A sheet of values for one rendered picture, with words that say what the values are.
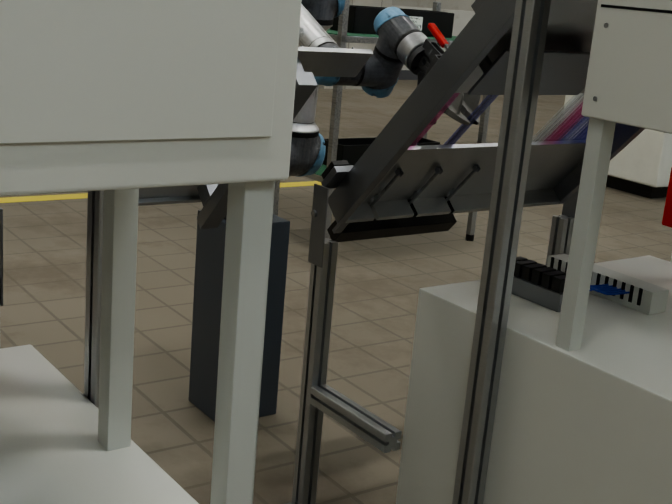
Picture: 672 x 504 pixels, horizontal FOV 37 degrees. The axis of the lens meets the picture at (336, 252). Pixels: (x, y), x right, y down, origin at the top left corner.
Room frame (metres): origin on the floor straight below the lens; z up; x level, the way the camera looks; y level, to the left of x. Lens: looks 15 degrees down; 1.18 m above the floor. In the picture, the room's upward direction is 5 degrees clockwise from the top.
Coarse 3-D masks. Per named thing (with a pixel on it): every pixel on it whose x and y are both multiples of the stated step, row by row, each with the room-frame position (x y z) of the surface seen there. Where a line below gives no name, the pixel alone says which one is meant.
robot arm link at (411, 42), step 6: (408, 36) 2.21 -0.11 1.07; (414, 36) 2.21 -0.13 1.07; (420, 36) 2.21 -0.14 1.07; (402, 42) 2.21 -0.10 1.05; (408, 42) 2.20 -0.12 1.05; (414, 42) 2.19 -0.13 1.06; (420, 42) 2.19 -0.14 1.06; (402, 48) 2.20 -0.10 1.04; (408, 48) 2.19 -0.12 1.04; (414, 48) 2.19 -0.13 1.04; (402, 54) 2.20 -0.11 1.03; (408, 54) 2.19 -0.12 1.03; (402, 60) 2.21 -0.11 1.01
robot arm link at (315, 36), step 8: (304, 8) 2.41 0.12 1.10; (304, 16) 2.37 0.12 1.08; (312, 16) 2.39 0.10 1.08; (304, 24) 2.34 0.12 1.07; (312, 24) 2.34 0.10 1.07; (312, 32) 2.31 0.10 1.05; (320, 32) 2.31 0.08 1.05; (304, 40) 2.31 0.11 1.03; (312, 40) 2.29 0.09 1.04; (320, 40) 2.28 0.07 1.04; (328, 40) 2.28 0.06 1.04; (360, 72) 2.24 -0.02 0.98; (320, 80) 2.21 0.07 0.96; (328, 80) 2.21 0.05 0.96; (336, 80) 2.22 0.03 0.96; (344, 80) 2.23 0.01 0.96; (352, 80) 2.24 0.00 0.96; (360, 80) 2.25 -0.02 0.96
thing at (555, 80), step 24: (552, 0) 1.81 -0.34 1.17; (576, 0) 1.85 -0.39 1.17; (552, 24) 1.88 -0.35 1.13; (576, 24) 1.91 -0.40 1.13; (504, 48) 1.87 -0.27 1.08; (552, 48) 1.94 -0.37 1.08; (576, 48) 1.98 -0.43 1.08; (480, 72) 1.90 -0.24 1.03; (504, 72) 1.86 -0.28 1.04; (552, 72) 1.93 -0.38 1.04; (576, 72) 1.97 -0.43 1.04
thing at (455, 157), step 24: (456, 144) 2.11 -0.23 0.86; (480, 144) 2.15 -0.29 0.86; (552, 144) 2.28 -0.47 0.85; (576, 144) 2.33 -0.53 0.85; (408, 168) 2.09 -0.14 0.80; (432, 168) 2.13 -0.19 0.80; (456, 168) 2.18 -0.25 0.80; (480, 168) 2.23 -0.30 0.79; (528, 168) 2.33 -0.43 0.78; (552, 168) 2.39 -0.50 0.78; (408, 192) 2.17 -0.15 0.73; (432, 192) 2.22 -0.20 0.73; (456, 192) 2.27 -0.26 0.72; (480, 192) 2.33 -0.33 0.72
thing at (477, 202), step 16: (528, 192) 2.43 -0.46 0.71; (544, 192) 2.46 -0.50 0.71; (368, 208) 2.12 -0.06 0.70; (384, 208) 2.14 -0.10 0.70; (400, 208) 2.17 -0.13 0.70; (416, 208) 2.19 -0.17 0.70; (432, 208) 2.22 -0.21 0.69; (448, 208) 2.24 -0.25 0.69; (464, 208) 2.27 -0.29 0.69; (480, 208) 2.30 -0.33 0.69
